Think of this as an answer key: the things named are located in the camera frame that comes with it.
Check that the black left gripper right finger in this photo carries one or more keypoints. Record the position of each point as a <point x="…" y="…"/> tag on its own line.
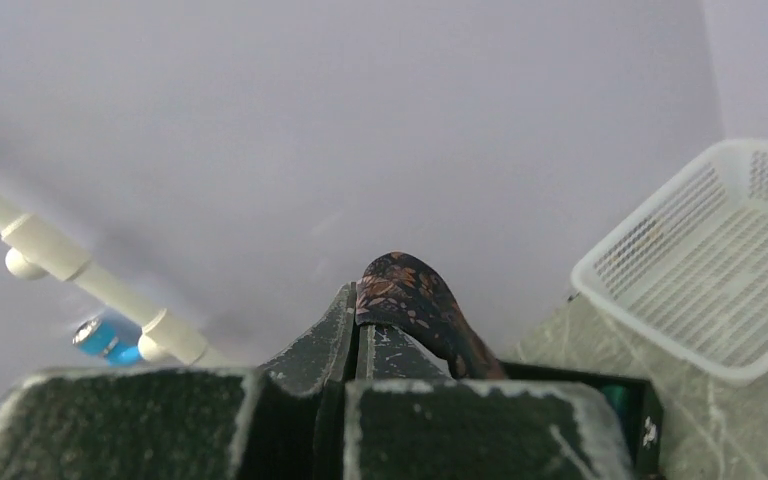
<point x="404" y="419"/>

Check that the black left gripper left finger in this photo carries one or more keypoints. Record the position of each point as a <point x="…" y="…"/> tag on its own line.
<point x="281" y="420"/>

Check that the navy orange paisley tie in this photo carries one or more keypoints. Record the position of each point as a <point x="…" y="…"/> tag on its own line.
<point x="399" y="290"/>

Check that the blue webcam on pipe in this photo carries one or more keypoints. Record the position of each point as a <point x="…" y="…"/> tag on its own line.
<point x="98" y="337"/>

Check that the rolled teal tie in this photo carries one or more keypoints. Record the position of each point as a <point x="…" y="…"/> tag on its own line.
<point x="619" y="398"/>

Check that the white plastic mesh basket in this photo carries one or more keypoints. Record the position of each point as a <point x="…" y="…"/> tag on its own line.
<point x="688" y="268"/>

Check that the white pvc pipe frame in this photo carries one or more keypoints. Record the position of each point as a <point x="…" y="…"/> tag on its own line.
<point x="37" y="248"/>

